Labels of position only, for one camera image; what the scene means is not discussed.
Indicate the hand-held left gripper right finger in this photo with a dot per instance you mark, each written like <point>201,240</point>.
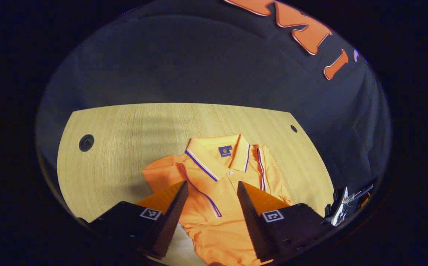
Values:
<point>252,221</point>

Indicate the orange T-shirt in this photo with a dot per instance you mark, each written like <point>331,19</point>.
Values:
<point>221,195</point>

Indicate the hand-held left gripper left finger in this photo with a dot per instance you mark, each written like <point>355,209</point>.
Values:
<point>171,221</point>

